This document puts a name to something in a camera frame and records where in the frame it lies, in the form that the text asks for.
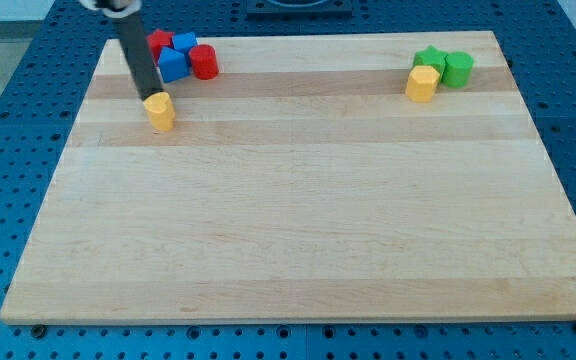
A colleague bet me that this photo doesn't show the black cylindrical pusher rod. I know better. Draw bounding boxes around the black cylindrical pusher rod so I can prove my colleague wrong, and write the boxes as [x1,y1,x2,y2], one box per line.
[112,12,163,100]

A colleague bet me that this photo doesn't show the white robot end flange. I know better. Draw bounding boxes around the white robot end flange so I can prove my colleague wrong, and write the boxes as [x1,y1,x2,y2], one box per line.
[79,0,142,18]

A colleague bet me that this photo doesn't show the red star block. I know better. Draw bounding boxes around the red star block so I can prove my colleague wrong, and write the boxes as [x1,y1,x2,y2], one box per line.
[146,29,175,65]

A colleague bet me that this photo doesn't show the blue triangle block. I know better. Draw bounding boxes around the blue triangle block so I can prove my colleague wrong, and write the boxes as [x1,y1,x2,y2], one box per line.
[158,47,190,83]

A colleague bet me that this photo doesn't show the yellow heart block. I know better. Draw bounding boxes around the yellow heart block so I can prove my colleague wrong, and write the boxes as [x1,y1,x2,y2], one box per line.
[143,92,176,132]

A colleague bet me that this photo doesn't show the green star block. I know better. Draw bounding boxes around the green star block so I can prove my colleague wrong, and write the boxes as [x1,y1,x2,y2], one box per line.
[413,45,448,81]

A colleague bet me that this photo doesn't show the blue cube block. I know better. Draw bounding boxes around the blue cube block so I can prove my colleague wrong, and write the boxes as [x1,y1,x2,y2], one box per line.
[172,32,198,65]

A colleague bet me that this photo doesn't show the red cylinder block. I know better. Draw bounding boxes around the red cylinder block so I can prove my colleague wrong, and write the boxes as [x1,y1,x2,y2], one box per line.
[189,44,219,80]

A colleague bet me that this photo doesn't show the wooden board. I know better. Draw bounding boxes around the wooden board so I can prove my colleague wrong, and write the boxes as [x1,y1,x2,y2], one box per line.
[0,31,576,326]

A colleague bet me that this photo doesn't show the yellow hexagon block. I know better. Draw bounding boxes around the yellow hexagon block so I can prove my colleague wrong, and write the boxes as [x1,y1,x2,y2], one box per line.
[405,65,440,103]

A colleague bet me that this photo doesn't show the green cylinder block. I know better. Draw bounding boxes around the green cylinder block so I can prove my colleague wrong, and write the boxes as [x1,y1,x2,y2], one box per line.
[442,51,474,88]

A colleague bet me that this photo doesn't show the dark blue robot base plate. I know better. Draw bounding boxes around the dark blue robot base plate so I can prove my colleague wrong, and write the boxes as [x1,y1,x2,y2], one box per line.
[244,0,353,17]

